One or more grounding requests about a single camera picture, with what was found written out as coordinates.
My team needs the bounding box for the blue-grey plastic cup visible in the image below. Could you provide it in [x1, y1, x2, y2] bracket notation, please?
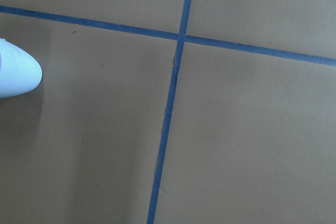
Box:
[1, 38, 43, 98]

